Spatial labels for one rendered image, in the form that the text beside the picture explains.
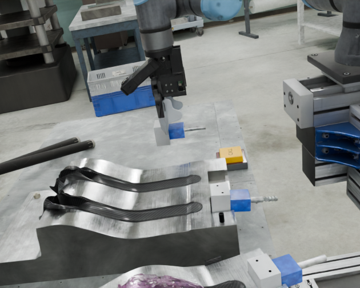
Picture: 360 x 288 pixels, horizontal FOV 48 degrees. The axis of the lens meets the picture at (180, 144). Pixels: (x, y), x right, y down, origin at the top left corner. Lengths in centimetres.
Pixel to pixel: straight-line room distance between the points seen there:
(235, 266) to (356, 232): 149
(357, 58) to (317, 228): 126
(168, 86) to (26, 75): 375
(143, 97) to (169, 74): 297
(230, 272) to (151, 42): 53
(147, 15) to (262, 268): 58
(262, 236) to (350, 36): 53
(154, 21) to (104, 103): 304
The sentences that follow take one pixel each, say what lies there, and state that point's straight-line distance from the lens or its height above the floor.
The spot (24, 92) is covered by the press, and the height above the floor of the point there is 18.
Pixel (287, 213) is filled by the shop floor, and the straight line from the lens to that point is 228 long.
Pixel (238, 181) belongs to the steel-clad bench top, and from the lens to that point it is 106.
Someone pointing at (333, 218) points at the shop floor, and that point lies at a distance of 226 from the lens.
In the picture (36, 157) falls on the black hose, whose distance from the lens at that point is 126.
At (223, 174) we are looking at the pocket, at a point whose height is 88.
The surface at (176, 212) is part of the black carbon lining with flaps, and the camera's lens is 84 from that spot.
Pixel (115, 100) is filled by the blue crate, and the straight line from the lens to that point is 395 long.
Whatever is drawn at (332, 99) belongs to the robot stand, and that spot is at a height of 97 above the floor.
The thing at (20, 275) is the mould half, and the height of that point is 82.
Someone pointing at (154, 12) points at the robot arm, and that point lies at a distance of 94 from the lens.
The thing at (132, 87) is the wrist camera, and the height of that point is 107.
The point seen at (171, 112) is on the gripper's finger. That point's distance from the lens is 100.
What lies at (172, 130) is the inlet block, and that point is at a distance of 104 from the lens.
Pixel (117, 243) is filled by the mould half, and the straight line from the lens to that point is 81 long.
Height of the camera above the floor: 136
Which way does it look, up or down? 26 degrees down
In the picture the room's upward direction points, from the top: 9 degrees counter-clockwise
